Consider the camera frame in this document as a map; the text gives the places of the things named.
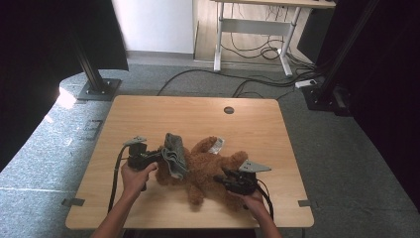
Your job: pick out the person's right hand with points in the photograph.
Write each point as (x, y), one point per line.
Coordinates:
(254, 201)

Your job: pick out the black curtain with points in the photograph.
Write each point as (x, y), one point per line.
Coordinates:
(33, 66)
(389, 82)

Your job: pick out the person's left hand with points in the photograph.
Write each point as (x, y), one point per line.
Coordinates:
(135, 181)

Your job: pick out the white paper hang tag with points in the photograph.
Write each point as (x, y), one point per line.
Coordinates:
(216, 145)

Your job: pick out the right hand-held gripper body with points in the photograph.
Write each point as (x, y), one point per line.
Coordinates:
(244, 183)

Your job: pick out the gray cloth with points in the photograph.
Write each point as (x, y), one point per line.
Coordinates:
(175, 155)

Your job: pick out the white power strip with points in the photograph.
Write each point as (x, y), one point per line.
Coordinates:
(305, 83)

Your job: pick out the black metal stand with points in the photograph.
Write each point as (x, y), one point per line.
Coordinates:
(325, 95)
(97, 86)

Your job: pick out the gray table edge bracket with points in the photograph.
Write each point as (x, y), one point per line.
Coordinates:
(73, 202)

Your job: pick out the brown plush teddy bear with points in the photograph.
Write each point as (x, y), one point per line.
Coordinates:
(204, 168)

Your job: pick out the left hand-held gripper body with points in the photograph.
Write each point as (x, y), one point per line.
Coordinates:
(140, 158)

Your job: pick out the white frame desk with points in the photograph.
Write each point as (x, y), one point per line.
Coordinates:
(254, 26)

